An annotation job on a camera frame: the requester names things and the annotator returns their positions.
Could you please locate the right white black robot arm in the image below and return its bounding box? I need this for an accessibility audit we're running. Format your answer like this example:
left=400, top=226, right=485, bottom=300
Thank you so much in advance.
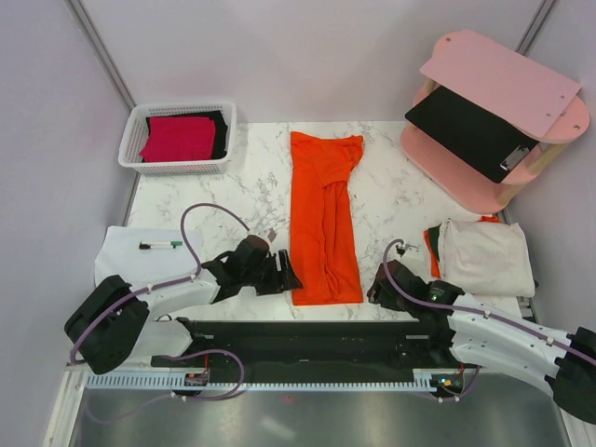
left=367, top=258, right=595, bottom=424

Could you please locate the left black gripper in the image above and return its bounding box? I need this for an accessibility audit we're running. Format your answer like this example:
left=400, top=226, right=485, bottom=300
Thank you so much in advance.
left=242, top=250, right=302, bottom=296

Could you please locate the magenta t shirt in basket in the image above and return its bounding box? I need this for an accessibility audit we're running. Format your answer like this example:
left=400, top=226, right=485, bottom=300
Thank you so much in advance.
left=140, top=116, right=216, bottom=163

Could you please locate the loose pink board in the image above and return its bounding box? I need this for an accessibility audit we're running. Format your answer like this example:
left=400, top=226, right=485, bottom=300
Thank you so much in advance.
left=413, top=30, right=589, bottom=143

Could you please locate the white cloth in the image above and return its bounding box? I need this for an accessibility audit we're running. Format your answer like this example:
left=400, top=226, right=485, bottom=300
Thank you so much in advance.
left=94, top=226, right=196, bottom=287
left=438, top=220, right=535, bottom=298

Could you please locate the white slotted cable duct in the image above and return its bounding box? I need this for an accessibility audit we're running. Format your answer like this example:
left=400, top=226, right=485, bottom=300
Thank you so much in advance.
left=85, top=371, right=438, bottom=392

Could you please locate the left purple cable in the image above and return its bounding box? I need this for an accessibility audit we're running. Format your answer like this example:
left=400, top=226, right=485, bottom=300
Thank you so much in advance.
left=69, top=202, right=252, bottom=425

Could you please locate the aluminium rail frame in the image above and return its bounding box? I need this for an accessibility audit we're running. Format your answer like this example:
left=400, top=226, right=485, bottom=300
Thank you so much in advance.
left=44, top=368, right=571, bottom=446

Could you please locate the purple cable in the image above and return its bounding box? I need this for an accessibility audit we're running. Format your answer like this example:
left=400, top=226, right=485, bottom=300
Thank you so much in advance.
left=382, top=239, right=596, bottom=404
left=69, top=202, right=252, bottom=425

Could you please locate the white plastic laundry basket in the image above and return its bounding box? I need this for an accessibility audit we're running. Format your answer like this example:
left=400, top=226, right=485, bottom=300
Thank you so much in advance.
left=118, top=100, right=237, bottom=176

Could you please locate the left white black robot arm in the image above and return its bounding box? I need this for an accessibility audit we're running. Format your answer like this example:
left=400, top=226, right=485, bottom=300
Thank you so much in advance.
left=64, top=235, right=304, bottom=374

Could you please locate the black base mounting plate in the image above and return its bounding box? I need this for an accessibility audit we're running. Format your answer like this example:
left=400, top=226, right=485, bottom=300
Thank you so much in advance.
left=151, top=321, right=460, bottom=383

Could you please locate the black clipboard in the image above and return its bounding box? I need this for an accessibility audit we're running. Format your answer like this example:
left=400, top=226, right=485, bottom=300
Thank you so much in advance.
left=405, top=87, right=538, bottom=183

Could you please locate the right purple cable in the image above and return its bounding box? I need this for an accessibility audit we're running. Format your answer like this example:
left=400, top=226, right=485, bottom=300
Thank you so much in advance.
left=382, top=239, right=596, bottom=404

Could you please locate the orange t shirt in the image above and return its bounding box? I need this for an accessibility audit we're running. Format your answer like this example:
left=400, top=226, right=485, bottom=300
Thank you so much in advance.
left=290, top=131, right=364, bottom=306

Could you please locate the pink two-tier shelf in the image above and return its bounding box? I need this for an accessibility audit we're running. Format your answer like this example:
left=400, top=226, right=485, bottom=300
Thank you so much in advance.
left=400, top=30, right=590, bottom=213

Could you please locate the green white marker pen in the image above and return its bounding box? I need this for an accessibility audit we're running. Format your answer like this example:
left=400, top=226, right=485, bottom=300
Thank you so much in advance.
left=138, top=240, right=183, bottom=251

